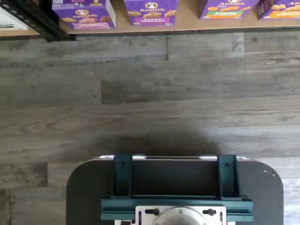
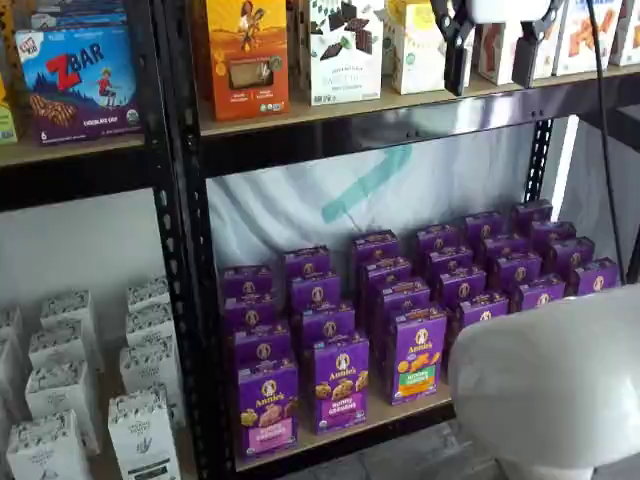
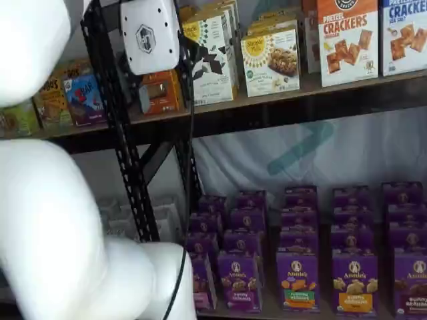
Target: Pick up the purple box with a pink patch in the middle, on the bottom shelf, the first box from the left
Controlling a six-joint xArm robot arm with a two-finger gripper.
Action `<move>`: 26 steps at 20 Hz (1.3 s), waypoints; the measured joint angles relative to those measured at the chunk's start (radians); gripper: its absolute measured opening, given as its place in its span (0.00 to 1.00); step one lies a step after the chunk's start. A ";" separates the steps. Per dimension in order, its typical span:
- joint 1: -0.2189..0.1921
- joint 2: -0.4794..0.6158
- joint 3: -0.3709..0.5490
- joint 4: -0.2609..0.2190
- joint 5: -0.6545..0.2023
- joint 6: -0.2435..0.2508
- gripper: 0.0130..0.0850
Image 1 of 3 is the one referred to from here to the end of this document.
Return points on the purple Annie's box pink patch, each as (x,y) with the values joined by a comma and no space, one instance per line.
(93,20)

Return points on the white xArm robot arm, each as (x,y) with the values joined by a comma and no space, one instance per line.
(180,218)

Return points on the wooden shelf board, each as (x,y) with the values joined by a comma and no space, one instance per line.
(187,29)

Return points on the purple Annie's box green patch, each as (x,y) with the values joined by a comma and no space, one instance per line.
(225,10)

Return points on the purple Annie's box orange patch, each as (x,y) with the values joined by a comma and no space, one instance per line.
(281,11)

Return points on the white product box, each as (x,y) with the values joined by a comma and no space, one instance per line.
(10,20)

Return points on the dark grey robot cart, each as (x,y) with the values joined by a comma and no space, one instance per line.
(86,187)

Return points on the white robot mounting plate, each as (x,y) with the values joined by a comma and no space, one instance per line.
(147,219)

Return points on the black mounting bolt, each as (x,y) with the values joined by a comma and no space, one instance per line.
(209,212)

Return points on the teal metal mounting frame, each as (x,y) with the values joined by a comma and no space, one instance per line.
(123,178)

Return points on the black metal shelving frame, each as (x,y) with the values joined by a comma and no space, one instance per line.
(39,21)

